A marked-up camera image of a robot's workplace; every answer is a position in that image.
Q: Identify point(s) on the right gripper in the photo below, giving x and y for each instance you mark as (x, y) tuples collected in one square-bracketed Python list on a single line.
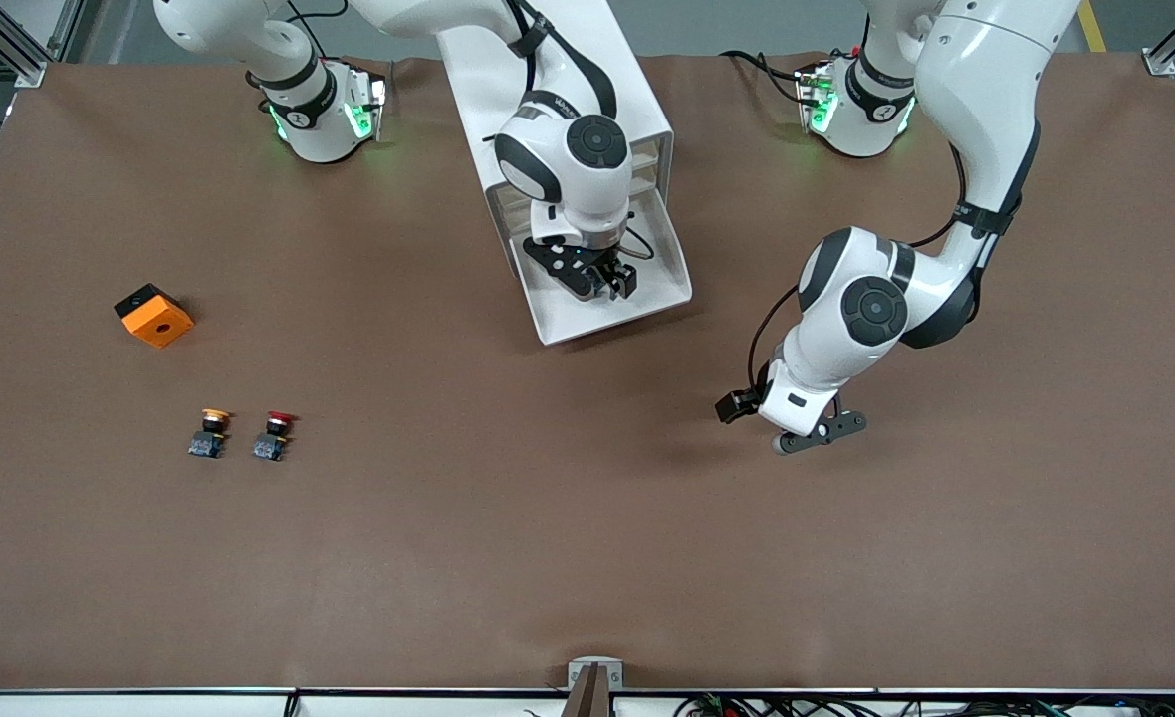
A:
[(608, 267)]

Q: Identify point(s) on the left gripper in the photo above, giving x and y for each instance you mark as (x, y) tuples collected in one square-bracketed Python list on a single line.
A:
[(736, 404)]

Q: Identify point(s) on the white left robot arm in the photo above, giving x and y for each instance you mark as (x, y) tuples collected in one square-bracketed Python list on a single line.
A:
[(986, 90)]

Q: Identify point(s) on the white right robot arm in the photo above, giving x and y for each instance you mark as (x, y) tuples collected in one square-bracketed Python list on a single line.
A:
[(597, 189)]

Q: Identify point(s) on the red push button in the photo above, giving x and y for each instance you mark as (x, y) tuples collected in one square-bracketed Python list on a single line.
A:
[(272, 440)]

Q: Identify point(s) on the yellow push button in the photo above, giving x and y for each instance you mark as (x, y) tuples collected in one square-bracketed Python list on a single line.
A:
[(209, 438)]

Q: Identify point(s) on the brown table cover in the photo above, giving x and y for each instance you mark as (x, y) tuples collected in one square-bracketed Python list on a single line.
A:
[(587, 498)]

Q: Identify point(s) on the brown upright bar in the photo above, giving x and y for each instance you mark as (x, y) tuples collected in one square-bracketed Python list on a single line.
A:
[(587, 697)]

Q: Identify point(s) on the orange box with hole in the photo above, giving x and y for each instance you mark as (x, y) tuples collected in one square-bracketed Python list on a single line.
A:
[(156, 319)]

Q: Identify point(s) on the grey metal mounting bracket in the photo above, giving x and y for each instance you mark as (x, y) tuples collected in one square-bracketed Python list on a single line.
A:
[(595, 665)]

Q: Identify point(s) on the white table edge rail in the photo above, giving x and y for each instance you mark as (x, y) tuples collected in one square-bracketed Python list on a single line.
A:
[(149, 705)]

